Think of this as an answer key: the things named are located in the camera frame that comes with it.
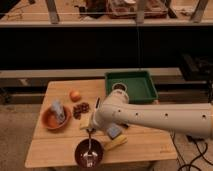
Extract blue sponge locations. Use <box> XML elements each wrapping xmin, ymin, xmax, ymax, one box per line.
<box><xmin>107</xmin><ymin>125</ymin><xmax>122</xmax><ymax>139</ymax></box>

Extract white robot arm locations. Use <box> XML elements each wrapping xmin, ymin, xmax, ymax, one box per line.
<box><xmin>81</xmin><ymin>89</ymin><xmax>213</xmax><ymax>139</ymax></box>

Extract bunch of dark grapes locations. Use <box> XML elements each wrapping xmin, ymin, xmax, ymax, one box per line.
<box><xmin>73</xmin><ymin>102</ymin><xmax>90</xmax><ymax>120</ymax></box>

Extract orange fruit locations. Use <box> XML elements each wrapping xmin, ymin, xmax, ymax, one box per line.
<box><xmin>69</xmin><ymin>90</ymin><xmax>81</xmax><ymax>102</ymax></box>

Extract dark maroon bowl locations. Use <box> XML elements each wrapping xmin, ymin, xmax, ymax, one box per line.
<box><xmin>75</xmin><ymin>139</ymin><xmax>103</xmax><ymax>169</ymax></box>

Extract crumpled blue-grey cloth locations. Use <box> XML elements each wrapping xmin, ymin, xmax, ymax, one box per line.
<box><xmin>51</xmin><ymin>100</ymin><xmax>65</xmax><ymax>124</ymax></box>

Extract orange clay bowl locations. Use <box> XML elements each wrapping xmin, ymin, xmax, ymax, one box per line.
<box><xmin>41</xmin><ymin>106</ymin><xmax>72</xmax><ymax>131</ymax></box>

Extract green plastic tray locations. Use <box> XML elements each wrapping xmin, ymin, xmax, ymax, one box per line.
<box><xmin>105</xmin><ymin>71</ymin><xmax>158</xmax><ymax>104</ymax></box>

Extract cluttered tray on shelf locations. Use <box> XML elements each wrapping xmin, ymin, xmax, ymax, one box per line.
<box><xmin>106</xmin><ymin>0</ymin><xmax>168</xmax><ymax>18</ymax></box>

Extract white handled dish brush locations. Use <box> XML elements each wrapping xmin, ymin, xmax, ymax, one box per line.
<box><xmin>86</xmin><ymin>97</ymin><xmax>100</xmax><ymax>133</ymax></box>

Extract black cables on floor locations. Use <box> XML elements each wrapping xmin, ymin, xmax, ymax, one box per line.
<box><xmin>169</xmin><ymin>131</ymin><xmax>213</xmax><ymax>171</ymax></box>

